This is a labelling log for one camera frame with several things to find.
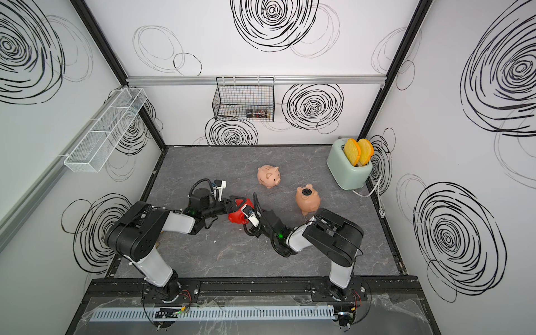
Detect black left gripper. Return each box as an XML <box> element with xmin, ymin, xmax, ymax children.
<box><xmin>202</xmin><ymin>197</ymin><xmax>247</xmax><ymax>221</ymax></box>

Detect red piggy bank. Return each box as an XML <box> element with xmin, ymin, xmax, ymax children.
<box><xmin>228</xmin><ymin>197</ymin><xmax>253</xmax><ymax>225</ymax></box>

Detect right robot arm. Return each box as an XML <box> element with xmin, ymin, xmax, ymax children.
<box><xmin>240</xmin><ymin>205</ymin><xmax>364</xmax><ymax>301</ymax></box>

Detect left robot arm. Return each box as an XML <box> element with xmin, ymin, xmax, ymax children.
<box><xmin>105</xmin><ymin>188</ymin><xmax>238</xmax><ymax>303</ymax></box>

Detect orange-tan piggy bank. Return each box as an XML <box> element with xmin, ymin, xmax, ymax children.
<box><xmin>295</xmin><ymin>184</ymin><xmax>321</xmax><ymax>216</ymax></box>

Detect light pink piggy bank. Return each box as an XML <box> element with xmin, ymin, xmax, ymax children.
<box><xmin>257</xmin><ymin>165</ymin><xmax>281</xmax><ymax>189</ymax></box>

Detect mint green toaster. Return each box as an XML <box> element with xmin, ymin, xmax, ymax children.
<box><xmin>327</xmin><ymin>138</ymin><xmax>373</xmax><ymax>191</ymax></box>

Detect small items in basket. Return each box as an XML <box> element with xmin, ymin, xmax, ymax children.
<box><xmin>246</xmin><ymin>109</ymin><xmax>271</xmax><ymax>119</ymax></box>

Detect yellow toast slice left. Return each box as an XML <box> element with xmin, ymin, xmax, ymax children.
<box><xmin>343</xmin><ymin>138</ymin><xmax>362</xmax><ymax>167</ymax></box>

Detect yellow toast slice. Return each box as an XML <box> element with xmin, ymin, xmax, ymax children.
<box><xmin>357</xmin><ymin>138</ymin><xmax>374</xmax><ymax>166</ymax></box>
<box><xmin>343</xmin><ymin>138</ymin><xmax>362</xmax><ymax>167</ymax></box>

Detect yellow toast slice right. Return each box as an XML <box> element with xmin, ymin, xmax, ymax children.
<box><xmin>357</xmin><ymin>138</ymin><xmax>374</xmax><ymax>166</ymax></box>

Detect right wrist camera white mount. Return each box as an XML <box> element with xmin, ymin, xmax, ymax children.
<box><xmin>241</xmin><ymin>204</ymin><xmax>259</xmax><ymax>228</ymax></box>

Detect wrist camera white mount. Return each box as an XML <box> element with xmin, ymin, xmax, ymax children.
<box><xmin>213</xmin><ymin>180</ymin><xmax>227</xmax><ymax>202</ymax></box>
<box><xmin>241</xmin><ymin>204</ymin><xmax>259</xmax><ymax>228</ymax></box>

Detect black corrugated left cable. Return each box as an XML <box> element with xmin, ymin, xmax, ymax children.
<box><xmin>188</xmin><ymin>177</ymin><xmax>214</xmax><ymax>198</ymax></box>

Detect black corrugated cable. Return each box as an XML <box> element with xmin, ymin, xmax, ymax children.
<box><xmin>188</xmin><ymin>177</ymin><xmax>214</xmax><ymax>198</ymax></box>
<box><xmin>252</xmin><ymin>192</ymin><xmax>265</xmax><ymax>223</ymax></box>

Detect black corrugated right cable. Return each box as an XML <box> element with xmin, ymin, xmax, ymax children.
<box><xmin>252</xmin><ymin>192</ymin><xmax>265</xmax><ymax>223</ymax></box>

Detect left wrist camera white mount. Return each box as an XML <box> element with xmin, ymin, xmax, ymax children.
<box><xmin>213</xmin><ymin>180</ymin><xmax>227</xmax><ymax>202</ymax></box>

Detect white slotted cable duct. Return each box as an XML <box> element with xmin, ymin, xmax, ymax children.
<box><xmin>89</xmin><ymin>306</ymin><xmax>336</xmax><ymax>322</ymax></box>

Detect white toaster power cable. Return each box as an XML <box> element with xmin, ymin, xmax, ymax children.
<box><xmin>352</xmin><ymin>167</ymin><xmax>386</xmax><ymax>219</ymax></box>

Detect black wire wall basket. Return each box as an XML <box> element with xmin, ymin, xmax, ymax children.
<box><xmin>212</xmin><ymin>76</ymin><xmax>276</xmax><ymax>122</ymax></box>

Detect white wire wall shelf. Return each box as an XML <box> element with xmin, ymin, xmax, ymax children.
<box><xmin>64</xmin><ymin>87</ymin><xmax>147</xmax><ymax>173</ymax></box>

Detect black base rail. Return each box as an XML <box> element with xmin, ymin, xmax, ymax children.
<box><xmin>82</xmin><ymin>276</ymin><xmax>424</xmax><ymax>304</ymax></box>

